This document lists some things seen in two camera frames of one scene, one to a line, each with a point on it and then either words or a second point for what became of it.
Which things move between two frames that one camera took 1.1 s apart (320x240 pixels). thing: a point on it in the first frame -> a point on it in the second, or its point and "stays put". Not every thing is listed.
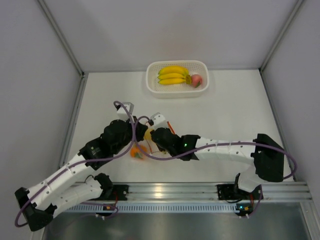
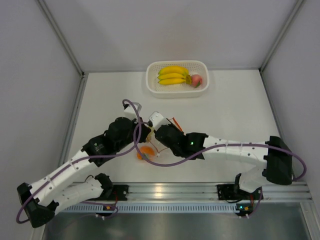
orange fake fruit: x=135 y=152 -> x=148 y=151
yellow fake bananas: x=173 y=75 stays put
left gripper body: x=138 y=135 stays put
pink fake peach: x=196 y=80 stays put
